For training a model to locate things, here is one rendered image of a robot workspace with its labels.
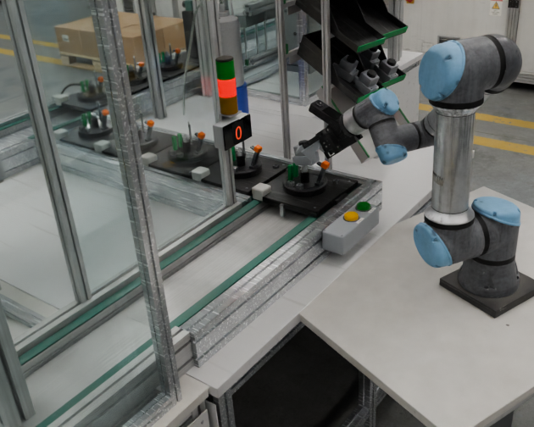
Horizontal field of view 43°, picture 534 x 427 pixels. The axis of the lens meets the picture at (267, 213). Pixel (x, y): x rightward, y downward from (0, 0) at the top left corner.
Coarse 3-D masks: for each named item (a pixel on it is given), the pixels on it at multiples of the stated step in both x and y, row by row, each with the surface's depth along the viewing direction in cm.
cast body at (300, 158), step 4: (304, 140) 203; (300, 144) 201; (296, 148) 202; (300, 152) 202; (316, 152) 202; (296, 156) 204; (300, 156) 203; (304, 156) 202; (316, 156) 203; (292, 160) 207; (296, 160) 204; (300, 160) 203; (304, 160) 202; (308, 160) 201; (316, 160) 203; (296, 164) 205; (300, 164) 204; (304, 164) 203; (308, 164) 202; (312, 164) 201
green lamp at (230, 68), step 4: (232, 60) 181; (216, 64) 181; (220, 64) 180; (224, 64) 180; (228, 64) 180; (232, 64) 181; (216, 68) 182; (220, 68) 180; (224, 68) 180; (228, 68) 180; (232, 68) 181; (216, 72) 183; (220, 72) 181; (224, 72) 181; (228, 72) 181; (232, 72) 182; (220, 76) 182; (224, 76) 181; (228, 76) 181; (232, 76) 182
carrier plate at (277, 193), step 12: (300, 168) 222; (276, 180) 214; (348, 180) 211; (276, 192) 207; (324, 192) 205; (336, 192) 205; (348, 192) 208; (276, 204) 203; (288, 204) 200; (300, 204) 199; (312, 204) 199; (324, 204) 198; (312, 216) 196
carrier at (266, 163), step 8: (232, 152) 224; (240, 152) 219; (240, 160) 220; (248, 160) 225; (264, 160) 229; (272, 160) 228; (240, 168) 220; (248, 168) 219; (256, 168) 219; (264, 168) 223; (272, 168) 223; (280, 168) 223; (240, 176) 217; (248, 176) 217; (256, 176) 218; (264, 176) 218; (272, 176) 218; (240, 184) 214; (248, 184) 213; (256, 184) 213; (240, 192) 211; (248, 192) 209
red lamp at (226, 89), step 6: (234, 78) 183; (222, 84) 183; (228, 84) 182; (234, 84) 184; (222, 90) 183; (228, 90) 183; (234, 90) 184; (222, 96) 184; (228, 96) 184; (234, 96) 185
